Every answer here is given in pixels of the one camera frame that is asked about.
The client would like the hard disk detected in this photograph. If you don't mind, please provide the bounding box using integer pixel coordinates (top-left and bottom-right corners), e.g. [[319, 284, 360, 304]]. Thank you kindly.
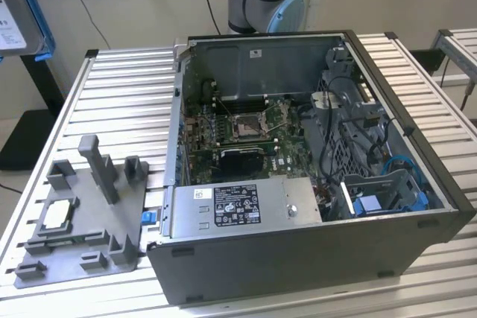
[[0, 0, 57, 63]]

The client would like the grey disk bay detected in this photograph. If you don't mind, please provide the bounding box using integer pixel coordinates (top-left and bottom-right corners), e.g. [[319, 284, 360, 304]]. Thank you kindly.
[[339, 168, 424, 219]]

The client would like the green RAM stick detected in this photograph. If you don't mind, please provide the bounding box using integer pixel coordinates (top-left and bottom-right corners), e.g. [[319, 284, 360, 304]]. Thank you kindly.
[[215, 139, 279, 147]]

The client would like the CPU socket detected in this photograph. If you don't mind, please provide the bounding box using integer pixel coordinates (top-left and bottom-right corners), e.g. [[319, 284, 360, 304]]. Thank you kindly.
[[231, 112, 262, 139]]

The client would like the black graphics card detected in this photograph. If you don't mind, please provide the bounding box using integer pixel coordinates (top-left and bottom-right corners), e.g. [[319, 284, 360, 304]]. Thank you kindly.
[[217, 146, 266, 182]]

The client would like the thin locking lever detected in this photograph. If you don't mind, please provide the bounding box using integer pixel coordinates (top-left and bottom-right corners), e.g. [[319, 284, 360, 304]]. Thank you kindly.
[[218, 96, 235, 117]]

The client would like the metal socket cover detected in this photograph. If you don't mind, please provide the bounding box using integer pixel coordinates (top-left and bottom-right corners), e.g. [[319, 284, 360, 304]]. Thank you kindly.
[[259, 101, 288, 131]]

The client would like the dark RAM stick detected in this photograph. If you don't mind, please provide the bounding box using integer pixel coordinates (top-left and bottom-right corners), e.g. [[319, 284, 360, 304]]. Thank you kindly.
[[214, 94, 268, 101]]

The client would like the green motherboard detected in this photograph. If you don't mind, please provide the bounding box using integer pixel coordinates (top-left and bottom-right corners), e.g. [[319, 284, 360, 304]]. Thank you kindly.
[[182, 98, 318, 185]]

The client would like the silver power supply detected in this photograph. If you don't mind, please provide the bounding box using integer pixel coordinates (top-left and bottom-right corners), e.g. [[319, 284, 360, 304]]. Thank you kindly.
[[169, 177, 323, 240]]

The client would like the grey perforated drive cage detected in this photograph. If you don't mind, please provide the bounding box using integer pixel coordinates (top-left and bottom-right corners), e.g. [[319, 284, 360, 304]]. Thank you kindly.
[[301, 48, 377, 185]]

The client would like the black open PC case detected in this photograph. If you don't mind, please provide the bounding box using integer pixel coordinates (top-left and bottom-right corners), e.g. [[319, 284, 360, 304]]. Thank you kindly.
[[146, 29, 477, 310]]

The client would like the blue bay latch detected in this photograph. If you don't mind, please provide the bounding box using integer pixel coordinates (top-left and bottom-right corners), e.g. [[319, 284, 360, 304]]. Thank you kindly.
[[352, 194, 382, 217]]

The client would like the grey parts rack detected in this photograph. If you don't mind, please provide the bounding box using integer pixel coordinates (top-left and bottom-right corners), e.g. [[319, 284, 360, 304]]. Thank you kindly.
[[13, 134, 151, 290]]

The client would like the silver CPU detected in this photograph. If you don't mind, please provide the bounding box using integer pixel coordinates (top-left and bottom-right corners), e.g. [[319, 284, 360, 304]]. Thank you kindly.
[[42, 200, 75, 229]]

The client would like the black box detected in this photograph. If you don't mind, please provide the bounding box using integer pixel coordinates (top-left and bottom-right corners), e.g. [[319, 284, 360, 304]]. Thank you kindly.
[[408, 48, 446, 77]]

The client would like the black stand with base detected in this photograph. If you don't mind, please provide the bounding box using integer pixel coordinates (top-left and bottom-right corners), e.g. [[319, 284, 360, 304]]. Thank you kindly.
[[0, 53, 67, 172]]

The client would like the metal slat side table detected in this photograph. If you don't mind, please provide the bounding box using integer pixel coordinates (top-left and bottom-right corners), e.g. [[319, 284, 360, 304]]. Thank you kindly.
[[431, 29, 477, 84]]

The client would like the long black wire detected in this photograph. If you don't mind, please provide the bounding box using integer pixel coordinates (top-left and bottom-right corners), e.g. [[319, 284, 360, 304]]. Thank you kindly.
[[319, 75, 364, 179]]

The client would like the short black wire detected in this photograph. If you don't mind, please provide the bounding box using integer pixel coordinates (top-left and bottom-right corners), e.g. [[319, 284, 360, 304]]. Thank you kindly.
[[367, 117, 397, 165]]

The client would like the blue wire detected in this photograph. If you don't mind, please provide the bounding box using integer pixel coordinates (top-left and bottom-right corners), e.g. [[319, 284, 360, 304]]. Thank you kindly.
[[384, 153, 415, 178]]

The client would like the thin black wall cable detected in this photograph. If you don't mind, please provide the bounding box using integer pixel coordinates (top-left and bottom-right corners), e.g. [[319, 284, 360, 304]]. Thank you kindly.
[[54, 0, 110, 50]]

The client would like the thin black floor cable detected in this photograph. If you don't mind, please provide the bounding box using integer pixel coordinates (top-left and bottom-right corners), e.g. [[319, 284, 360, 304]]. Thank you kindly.
[[0, 182, 24, 195]]

